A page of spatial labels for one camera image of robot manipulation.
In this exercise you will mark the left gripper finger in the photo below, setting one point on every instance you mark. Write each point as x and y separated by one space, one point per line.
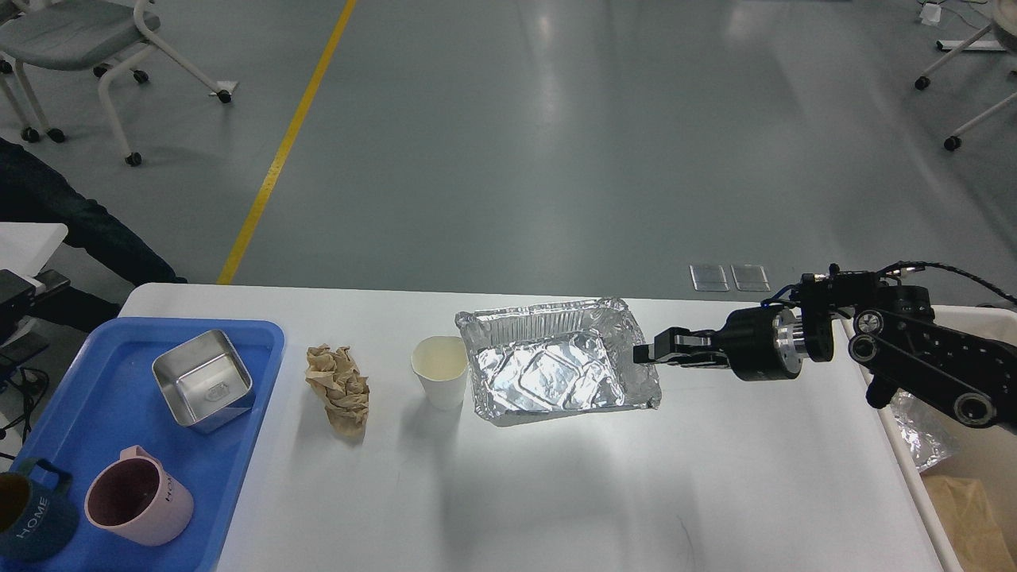
19 294

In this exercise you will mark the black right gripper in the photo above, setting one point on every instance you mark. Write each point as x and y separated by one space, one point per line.
758 344

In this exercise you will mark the aluminium foil tray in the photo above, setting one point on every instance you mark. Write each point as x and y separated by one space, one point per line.
555 360

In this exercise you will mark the stainless steel rectangular container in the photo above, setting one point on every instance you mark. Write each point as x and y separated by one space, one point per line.
204 382

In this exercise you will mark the pink mug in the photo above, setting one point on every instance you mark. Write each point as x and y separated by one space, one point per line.
137 499

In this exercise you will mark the white paper cup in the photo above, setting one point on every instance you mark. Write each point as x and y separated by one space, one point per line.
442 367

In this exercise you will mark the brown paper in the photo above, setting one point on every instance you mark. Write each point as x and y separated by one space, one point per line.
335 378
963 508

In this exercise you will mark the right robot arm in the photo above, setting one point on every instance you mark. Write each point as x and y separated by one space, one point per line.
969 378

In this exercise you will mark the white side table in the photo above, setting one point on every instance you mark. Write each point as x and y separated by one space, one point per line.
27 247

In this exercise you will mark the left floor socket plate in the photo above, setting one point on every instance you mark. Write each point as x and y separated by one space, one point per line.
709 278

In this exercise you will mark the floor socket plate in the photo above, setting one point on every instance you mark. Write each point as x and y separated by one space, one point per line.
709 278
750 278

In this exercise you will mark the person in white sweater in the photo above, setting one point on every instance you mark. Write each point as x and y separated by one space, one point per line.
33 192

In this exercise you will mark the right floor socket plate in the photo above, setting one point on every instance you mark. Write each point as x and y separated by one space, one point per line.
750 278

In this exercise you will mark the blue plastic tray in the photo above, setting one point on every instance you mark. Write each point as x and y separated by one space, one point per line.
109 400

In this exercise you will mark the dark blue HOME mug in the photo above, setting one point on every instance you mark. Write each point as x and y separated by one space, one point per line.
37 521

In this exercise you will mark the grey office chair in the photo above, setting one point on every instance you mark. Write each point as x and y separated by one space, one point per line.
80 35

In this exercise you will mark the brown paper in bin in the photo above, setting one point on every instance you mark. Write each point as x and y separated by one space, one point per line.
963 508

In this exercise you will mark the white power adapter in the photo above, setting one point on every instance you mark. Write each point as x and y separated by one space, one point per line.
930 13

